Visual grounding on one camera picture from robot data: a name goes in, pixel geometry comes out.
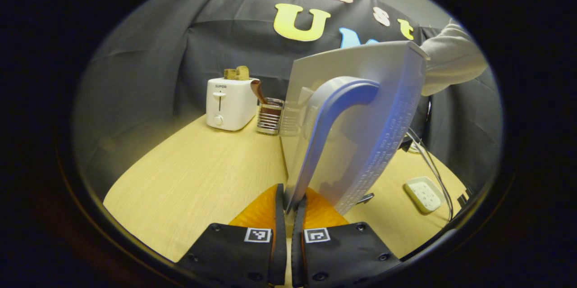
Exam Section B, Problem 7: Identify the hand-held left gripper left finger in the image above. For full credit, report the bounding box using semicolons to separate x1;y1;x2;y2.
176;183;288;288

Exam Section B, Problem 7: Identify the brown wooden spoon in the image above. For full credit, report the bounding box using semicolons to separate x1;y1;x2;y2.
250;79;271;106

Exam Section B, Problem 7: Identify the black backdrop cloth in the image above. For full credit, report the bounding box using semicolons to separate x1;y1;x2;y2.
74;0;503;198

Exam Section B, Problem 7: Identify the cream square plate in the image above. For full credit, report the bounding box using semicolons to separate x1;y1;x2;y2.
403;176;444;214

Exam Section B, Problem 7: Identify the thin grey cable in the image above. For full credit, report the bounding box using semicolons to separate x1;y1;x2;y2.
406;128;453;222

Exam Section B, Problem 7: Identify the white microwave oven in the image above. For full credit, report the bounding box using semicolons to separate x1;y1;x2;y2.
279;40;431;216

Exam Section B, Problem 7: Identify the white toaster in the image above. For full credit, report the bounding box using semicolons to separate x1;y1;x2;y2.
206;76;261;132

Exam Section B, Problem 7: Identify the metal wire utensil holder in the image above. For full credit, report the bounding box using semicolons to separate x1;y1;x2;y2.
256;97;285;135

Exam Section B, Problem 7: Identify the brown toast slice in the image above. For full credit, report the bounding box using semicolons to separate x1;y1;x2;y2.
224;66;250;81

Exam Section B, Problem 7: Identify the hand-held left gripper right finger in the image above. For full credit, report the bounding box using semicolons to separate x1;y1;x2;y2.
291;187;402;288

